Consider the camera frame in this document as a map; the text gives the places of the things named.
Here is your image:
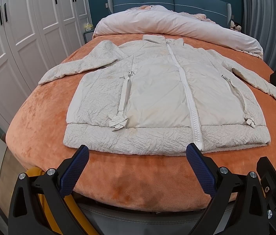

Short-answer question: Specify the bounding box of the white puffer jacket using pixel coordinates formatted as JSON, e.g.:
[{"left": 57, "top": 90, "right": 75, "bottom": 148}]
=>
[{"left": 40, "top": 35, "right": 276, "bottom": 156}]

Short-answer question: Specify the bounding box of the blue upholstered headboard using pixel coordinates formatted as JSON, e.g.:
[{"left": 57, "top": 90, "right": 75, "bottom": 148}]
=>
[{"left": 107, "top": 0, "right": 232, "bottom": 28}]

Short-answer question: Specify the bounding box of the bedside table with tissue box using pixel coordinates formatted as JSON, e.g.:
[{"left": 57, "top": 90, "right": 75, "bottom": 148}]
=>
[{"left": 83, "top": 23, "right": 94, "bottom": 43}]

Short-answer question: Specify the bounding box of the white panelled wardrobe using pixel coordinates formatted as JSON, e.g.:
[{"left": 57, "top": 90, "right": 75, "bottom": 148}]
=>
[{"left": 0, "top": 0, "right": 91, "bottom": 130}]

